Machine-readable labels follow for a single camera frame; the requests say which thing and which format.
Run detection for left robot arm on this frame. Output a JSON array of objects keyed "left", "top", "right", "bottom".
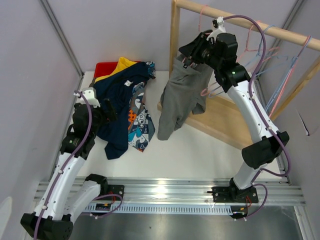
[{"left": 20, "top": 96, "right": 114, "bottom": 240}]

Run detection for slotted cable duct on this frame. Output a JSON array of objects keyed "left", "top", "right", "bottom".
[{"left": 82, "top": 202, "right": 261, "bottom": 215}]

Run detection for grey shorts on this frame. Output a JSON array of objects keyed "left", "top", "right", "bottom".
[{"left": 157, "top": 54, "right": 213, "bottom": 141}]

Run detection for aluminium mounting rail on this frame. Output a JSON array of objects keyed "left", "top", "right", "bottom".
[{"left": 33, "top": 178, "right": 306, "bottom": 206}]

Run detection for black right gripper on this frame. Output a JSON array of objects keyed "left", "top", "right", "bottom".
[{"left": 178, "top": 33, "right": 222, "bottom": 71}]

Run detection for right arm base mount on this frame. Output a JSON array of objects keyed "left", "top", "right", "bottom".
[{"left": 207, "top": 186, "right": 259, "bottom": 204}]

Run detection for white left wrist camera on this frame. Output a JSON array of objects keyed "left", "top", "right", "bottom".
[{"left": 73, "top": 87, "right": 101, "bottom": 108}]

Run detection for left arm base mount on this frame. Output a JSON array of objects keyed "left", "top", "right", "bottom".
[{"left": 99, "top": 184, "right": 125, "bottom": 202}]

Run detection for yellow shorts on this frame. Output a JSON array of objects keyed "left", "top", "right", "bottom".
[{"left": 94, "top": 56, "right": 138, "bottom": 83}]

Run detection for wooden clothes rack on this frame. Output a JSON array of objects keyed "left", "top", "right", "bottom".
[{"left": 169, "top": 0, "right": 320, "bottom": 149}]

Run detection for patterned blue orange shorts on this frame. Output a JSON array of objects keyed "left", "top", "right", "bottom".
[{"left": 127, "top": 61, "right": 156, "bottom": 154}]

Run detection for navy blue shorts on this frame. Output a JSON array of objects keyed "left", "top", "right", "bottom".
[{"left": 93, "top": 57, "right": 156, "bottom": 160}]

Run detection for pink hanger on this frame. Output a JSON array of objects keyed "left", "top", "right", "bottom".
[
  {"left": 268, "top": 35, "right": 312, "bottom": 118},
  {"left": 237, "top": 25, "right": 279, "bottom": 62},
  {"left": 197, "top": 4, "right": 221, "bottom": 98}
]

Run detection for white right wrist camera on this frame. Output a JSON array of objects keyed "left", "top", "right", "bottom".
[{"left": 206, "top": 16, "right": 226, "bottom": 41}]

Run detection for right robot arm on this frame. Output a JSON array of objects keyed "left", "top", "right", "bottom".
[{"left": 178, "top": 31, "right": 290, "bottom": 202}]

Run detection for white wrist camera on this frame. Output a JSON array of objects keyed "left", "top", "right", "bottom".
[
  {"left": 206, "top": 16, "right": 226, "bottom": 41},
  {"left": 73, "top": 87, "right": 101, "bottom": 108}
]

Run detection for red plastic bin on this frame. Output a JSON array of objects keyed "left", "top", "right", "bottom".
[{"left": 94, "top": 60, "right": 142, "bottom": 81}]

